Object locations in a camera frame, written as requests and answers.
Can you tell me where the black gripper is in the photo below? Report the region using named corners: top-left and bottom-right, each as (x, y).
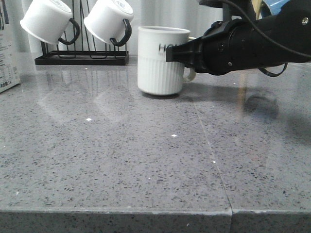
top-left (165, 20), bottom-right (258, 75)

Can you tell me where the white blue milk carton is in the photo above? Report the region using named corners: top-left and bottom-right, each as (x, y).
top-left (0, 0), bottom-right (20, 93)

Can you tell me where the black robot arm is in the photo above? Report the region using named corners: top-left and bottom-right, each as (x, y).
top-left (166, 0), bottom-right (311, 75)

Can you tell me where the white HOME mug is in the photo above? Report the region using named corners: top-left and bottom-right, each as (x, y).
top-left (138, 26), bottom-right (196, 96)

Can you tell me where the wooden mug tree stand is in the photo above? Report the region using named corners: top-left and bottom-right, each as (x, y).
top-left (251, 0), bottom-right (262, 20)

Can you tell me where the white hanging mug right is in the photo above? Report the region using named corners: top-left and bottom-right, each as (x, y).
top-left (84, 0), bottom-right (134, 47)

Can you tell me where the white hanging mug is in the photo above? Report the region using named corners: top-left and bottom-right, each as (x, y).
top-left (20, 0), bottom-right (81, 45)
top-left (84, 0), bottom-right (134, 47)

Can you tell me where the blue hanging mug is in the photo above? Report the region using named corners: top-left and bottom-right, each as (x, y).
top-left (260, 0), bottom-right (289, 18)

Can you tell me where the white hanging mug left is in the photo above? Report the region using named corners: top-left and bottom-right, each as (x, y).
top-left (20, 0), bottom-right (81, 45)

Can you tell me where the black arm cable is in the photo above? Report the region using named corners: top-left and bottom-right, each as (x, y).
top-left (218, 0), bottom-right (311, 78)

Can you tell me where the black wire mug rack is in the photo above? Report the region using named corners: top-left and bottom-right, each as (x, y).
top-left (35, 0), bottom-right (129, 66)

